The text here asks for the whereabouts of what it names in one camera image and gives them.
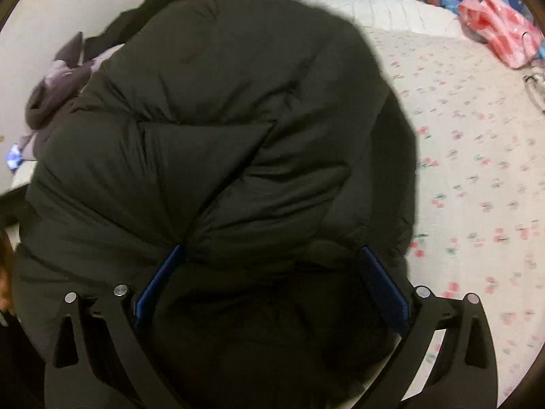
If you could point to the pink checked cloth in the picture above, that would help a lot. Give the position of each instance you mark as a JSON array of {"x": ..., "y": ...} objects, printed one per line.
[{"x": 498, "y": 25}]

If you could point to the white striped quilt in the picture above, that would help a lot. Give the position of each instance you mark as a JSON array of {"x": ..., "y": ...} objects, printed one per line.
[{"x": 383, "y": 12}]

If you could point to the blue and white object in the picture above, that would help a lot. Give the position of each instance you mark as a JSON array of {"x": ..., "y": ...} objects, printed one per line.
[{"x": 14, "y": 157}]

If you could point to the purple patchwork garment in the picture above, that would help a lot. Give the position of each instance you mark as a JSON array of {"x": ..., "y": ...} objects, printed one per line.
[{"x": 55, "y": 89}]

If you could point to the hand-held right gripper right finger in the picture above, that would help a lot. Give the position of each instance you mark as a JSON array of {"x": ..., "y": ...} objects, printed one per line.
[{"x": 383, "y": 285}]

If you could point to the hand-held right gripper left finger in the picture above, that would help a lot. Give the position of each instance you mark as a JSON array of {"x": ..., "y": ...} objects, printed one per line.
[{"x": 164, "y": 281}]

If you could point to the crumpled black jacket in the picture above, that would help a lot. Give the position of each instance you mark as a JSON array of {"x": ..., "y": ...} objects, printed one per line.
[{"x": 123, "y": 25}]

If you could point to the large black puffer jacket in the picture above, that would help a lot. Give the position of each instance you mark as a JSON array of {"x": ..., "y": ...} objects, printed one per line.
[{"x": 213, "y": 136}]

